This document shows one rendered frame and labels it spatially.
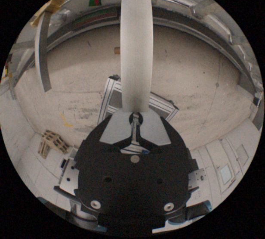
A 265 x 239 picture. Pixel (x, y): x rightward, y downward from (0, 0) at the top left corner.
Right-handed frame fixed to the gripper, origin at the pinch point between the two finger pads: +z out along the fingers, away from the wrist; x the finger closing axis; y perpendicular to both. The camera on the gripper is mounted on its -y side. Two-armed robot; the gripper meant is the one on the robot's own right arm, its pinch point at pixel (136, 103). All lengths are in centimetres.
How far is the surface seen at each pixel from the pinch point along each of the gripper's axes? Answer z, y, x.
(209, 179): -44, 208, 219
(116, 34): 83, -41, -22
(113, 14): 12.4, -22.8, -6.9
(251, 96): 29, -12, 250
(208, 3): 2.7, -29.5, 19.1
